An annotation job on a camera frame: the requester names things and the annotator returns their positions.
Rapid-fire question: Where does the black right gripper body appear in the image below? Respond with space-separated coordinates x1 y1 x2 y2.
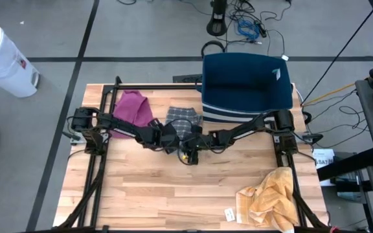
192 128 223 153

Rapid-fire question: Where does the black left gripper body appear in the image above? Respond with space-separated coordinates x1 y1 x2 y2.
146 122 181 154

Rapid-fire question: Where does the grey white-checked towel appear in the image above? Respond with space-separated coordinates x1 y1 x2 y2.
165 105 204 142

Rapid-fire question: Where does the magenta towel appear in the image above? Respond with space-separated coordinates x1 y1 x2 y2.
110 89 155 140

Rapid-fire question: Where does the yellow checked towel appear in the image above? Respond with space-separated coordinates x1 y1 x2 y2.
235 166 300 233

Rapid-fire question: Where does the navy white striped basket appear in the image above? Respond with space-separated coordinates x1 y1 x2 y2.
195 52 294 124

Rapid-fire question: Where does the white paper tag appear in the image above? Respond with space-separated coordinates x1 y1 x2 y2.
224 207 236 223

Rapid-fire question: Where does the black floor stand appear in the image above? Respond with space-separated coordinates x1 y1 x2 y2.
205 0 229 37

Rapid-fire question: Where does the white paper sheet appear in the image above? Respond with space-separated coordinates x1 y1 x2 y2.
311 148 336 188

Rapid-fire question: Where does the black desk crossbar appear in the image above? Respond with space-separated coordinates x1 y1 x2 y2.
315 147 373 182

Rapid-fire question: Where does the white trash bin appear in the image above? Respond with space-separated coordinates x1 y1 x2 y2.
0 21 41 98

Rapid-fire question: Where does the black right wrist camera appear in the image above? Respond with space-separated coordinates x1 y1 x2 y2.
181 148 201 166

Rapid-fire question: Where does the black table frame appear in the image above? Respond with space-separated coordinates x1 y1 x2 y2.
55 76 332 233

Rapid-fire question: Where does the black cable loop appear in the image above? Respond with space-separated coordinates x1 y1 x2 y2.
200 39 226 60

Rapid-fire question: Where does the blue floor cable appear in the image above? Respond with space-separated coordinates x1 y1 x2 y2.
236 18 261 42

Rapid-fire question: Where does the yellow cable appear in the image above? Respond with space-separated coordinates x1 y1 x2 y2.
301 66 373 107

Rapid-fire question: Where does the long black cable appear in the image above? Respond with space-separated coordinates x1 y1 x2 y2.
301 0 373 106

